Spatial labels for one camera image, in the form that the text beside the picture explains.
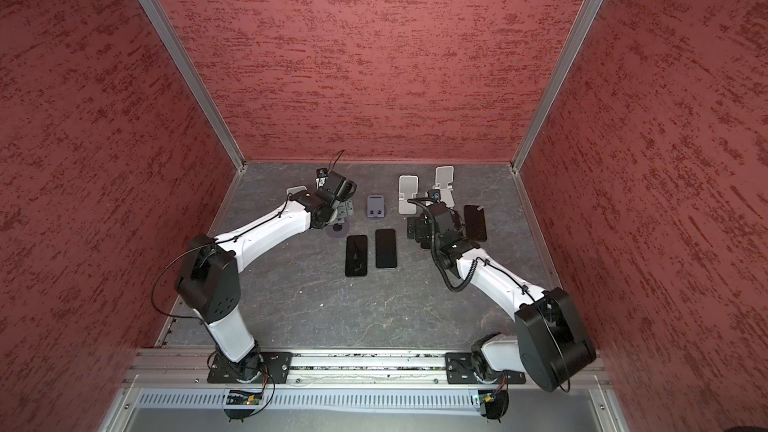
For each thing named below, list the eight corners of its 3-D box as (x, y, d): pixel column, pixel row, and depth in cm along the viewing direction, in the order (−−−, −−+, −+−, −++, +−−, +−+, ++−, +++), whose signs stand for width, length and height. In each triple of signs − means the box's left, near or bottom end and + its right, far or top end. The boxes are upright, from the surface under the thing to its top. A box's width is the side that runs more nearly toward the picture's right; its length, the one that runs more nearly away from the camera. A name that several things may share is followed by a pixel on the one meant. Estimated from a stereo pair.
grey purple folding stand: (367, 219, 105) (366, 207, 100) (368, 207, 109) (367, 195, 103) (384, 219, 105) (384, 207, 100) (384, 207, 109) (384, 195, 103)
